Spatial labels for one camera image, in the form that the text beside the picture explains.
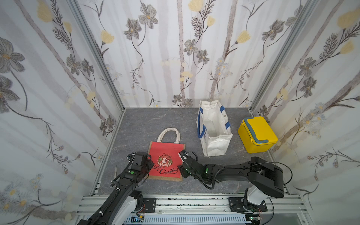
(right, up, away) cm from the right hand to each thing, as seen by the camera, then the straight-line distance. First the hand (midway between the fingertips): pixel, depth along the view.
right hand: (181, 163), depth 83 cm
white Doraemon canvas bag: (+25, +21, +25) cm, 41 cm away
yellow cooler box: (+47, +17, +3) cm, 50 cm away
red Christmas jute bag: (-11, +2, +9) cm, 14 cm away
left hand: (-17, 0, +3) cm, 17 cm away
